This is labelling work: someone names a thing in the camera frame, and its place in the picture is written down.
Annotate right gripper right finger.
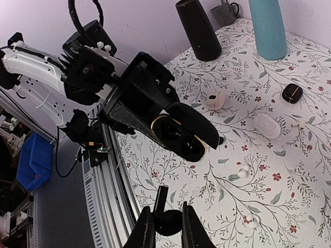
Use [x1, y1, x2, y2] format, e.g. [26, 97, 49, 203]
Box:
[181, 201, 216, 248]

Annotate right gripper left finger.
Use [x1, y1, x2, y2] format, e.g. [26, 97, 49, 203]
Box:
[123, 206, 156, 248]

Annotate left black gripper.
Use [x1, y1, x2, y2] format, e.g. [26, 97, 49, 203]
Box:
[98, 52, 179, 152]

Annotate black earbud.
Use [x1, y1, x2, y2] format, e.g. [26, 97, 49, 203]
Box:
[153, 185, 183, 237]

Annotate black gold-trim charging case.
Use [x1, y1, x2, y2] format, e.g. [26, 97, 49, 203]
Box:
[151, 102, 223, 162]

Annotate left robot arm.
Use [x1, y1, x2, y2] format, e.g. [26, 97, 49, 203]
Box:
[1, 20, 179, 148]

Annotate cream case left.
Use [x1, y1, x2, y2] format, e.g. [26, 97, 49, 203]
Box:
[206, 91, 226, 111]

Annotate white oval charging case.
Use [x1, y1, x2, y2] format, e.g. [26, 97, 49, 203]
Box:
[253, 114, 281, 140]

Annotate small black charging case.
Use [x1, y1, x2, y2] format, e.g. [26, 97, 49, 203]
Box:
[282, 83, 303, 104]

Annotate white clip earbud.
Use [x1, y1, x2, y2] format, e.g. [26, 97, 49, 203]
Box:
[246, 214, 260, 228]

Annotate white earbud centre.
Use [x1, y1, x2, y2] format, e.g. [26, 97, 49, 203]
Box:
[237, 165, 251, 178]

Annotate black tapered vase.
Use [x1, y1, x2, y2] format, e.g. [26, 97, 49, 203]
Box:
[175, 0, 222, 61]

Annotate blue storage bin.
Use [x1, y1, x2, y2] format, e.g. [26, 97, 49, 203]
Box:
[16, 133, 53, 191]

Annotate grey mug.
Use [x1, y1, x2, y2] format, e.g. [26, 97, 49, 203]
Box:
[210, 1, 240, 27]

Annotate teal tapered vase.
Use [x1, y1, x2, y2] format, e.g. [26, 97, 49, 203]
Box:
[248, 0, 287, 60]

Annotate white stem earbud far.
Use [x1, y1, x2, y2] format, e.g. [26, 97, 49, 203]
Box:
[291, 120, 306, 129]

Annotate aluminium front rail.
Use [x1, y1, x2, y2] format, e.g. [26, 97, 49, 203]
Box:
[82, 125, 141, 247]

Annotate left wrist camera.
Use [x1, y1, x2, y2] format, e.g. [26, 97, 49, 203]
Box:
[85, 45, 129, 100]

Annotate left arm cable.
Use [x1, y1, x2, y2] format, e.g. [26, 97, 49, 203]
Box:
[68, 0, 104, 44]

